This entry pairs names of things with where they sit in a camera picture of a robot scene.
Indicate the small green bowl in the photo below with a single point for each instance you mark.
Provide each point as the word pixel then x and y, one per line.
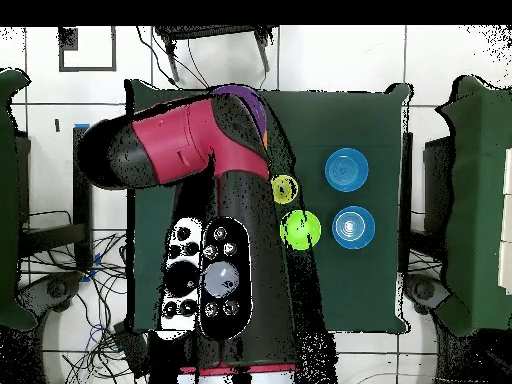
pixel 302 230

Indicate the purple bowl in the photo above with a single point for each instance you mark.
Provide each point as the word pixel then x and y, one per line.
pixel 252 102

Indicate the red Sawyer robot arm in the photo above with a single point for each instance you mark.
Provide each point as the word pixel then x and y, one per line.
pixel 240 200

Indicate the yellow cup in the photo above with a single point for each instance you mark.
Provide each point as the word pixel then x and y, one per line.
pixel 286 189

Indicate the light blue bowl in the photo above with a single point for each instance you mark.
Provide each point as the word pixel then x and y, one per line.
pixel 353 227
pixel 346 169

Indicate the dark green tablecloth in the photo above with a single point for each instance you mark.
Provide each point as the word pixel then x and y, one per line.
pixel 352 280

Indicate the black metal stand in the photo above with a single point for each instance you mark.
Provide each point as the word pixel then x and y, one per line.
pixel 438 180
pixel 82 208

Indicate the black power adapter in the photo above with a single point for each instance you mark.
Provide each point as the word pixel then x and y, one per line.
pixel 132 348

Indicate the black stool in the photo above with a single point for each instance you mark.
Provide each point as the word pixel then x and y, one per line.
pixel 216 31

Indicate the green cloth side table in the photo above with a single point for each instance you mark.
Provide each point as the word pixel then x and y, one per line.
pixel 476 200
pixel 8 200

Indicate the white boxes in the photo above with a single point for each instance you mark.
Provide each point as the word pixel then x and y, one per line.
pixel 507 224

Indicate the black square floor frame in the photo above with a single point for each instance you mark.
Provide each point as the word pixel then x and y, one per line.
pixel 68 40

